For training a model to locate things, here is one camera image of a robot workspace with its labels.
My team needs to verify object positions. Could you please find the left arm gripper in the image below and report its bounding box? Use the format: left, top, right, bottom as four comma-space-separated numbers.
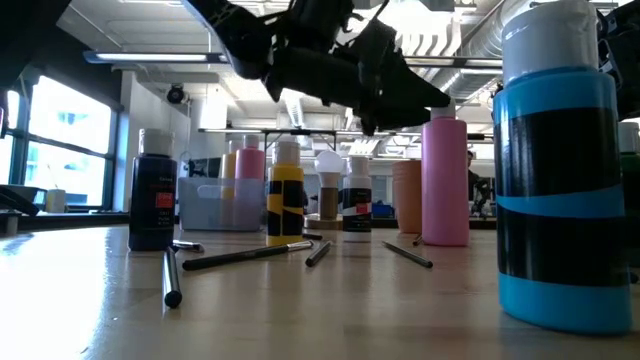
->
263, 0, 451, 137

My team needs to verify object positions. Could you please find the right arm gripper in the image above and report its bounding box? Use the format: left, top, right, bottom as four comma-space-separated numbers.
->
598, 0, 640, 121

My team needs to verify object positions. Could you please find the orange plastic cup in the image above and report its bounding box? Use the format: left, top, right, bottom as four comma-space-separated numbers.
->
391, 159, 425, 235

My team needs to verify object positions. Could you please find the large pink paint bottle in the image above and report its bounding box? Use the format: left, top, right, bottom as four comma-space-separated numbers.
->
234, 133, 267, 229
421, 98, 471, 248

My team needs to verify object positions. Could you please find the small white paint bottle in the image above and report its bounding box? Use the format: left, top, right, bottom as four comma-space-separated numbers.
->
342, 155, 374, 244

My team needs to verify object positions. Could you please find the large yellow paint bottle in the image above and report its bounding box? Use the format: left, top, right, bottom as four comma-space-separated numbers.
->
221, 140, 239, 201

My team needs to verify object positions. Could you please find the small navy paint bottle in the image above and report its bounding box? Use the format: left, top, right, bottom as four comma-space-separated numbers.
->
128, 128, 179, 253

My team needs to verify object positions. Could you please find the small blue paint bottle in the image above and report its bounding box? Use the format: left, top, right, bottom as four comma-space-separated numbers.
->
492, 0, 634, 336

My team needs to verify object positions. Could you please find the small yellow paint bottle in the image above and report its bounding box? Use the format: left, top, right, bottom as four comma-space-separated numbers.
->
265, 139, 305, 248

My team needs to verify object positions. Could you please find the brass lamp with white bulb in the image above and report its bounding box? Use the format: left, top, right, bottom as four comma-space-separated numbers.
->
304, 149, 346, 231

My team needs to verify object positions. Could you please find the person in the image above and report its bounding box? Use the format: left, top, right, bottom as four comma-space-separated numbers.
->
467, 149, 494, 216

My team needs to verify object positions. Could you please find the black paintbrush orange ferrule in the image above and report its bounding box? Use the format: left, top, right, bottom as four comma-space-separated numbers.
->
381, 240, 435, 270

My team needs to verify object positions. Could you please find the grey translucent plastic bin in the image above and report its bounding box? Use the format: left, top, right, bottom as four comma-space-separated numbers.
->
177, 176, 266, 233

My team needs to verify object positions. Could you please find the fluorescent ceiling light strip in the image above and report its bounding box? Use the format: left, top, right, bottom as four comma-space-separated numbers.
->
83, 49, 230, 65

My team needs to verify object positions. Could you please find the white cup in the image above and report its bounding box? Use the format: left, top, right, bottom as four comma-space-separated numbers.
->
44, 188, 68, 214

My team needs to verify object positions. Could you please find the black ceiling camera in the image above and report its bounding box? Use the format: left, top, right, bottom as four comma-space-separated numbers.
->
166, 83, 187, 105

